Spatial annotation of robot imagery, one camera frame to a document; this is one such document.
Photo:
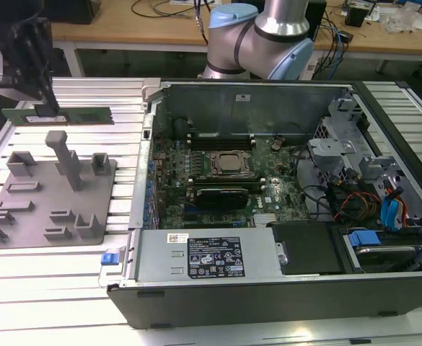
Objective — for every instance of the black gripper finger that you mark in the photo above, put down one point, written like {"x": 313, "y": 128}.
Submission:
{"x": 50, "y": 104}

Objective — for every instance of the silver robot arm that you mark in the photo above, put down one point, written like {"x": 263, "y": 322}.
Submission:
{"x": 279, "y": 25}

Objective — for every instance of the large black box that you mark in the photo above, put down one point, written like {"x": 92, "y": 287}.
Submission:
{"x": 81, "y": 11}

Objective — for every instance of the gray parts rack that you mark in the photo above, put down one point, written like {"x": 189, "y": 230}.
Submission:
{"x": 52, "y": 202}

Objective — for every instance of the wooden desk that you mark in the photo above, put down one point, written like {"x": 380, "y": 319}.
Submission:
{"x": 142, "y": 29}

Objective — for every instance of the blue case latch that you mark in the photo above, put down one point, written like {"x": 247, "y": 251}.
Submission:
{"x": 109, "y": 258}

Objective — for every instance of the silver CPU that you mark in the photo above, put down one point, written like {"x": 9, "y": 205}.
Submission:
{"x": 230, "y": 163}

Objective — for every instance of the silver power supply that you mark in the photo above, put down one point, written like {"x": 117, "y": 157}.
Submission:
{"x": 160, "y": 259}

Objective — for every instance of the black graphics card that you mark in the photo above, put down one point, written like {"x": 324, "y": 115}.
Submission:
{"x": 221, "y": 198}

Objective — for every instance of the round coin battery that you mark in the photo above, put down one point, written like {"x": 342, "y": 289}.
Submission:
{"x": 276, "y": 145}

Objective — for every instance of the silver finned heat sink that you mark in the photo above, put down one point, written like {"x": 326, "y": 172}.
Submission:
{"x": 266, "y": 218}

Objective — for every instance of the green motherboard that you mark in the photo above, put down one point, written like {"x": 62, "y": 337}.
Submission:
{"x": 286, "y": 194}

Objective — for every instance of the silver metal drive cage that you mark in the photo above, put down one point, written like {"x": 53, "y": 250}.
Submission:
{"x": 331, "y": 147}

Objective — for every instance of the black plastic shroud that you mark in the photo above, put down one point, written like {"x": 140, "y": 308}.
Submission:
{"x": 308, "y": 248}

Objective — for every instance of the black open PC case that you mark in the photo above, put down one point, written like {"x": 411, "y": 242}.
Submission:
{"x": 268, "y": 306}

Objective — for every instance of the small black adapter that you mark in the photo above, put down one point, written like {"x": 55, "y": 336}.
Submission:
{"x": 346, "y": 36}

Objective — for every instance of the small black box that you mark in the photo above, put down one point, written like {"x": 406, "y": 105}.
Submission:
{"x": 356, "y": 14}

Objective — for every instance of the hard disk in blue carrier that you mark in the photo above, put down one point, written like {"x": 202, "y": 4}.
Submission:
{"x": 364, "y": 239}

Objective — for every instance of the clear plastic bag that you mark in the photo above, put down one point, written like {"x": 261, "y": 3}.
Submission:
{"x": 402, "y": 19}

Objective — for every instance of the silver case hinge bracket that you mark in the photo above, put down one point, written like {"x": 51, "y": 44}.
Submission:
{"x": 149, "y": 88}

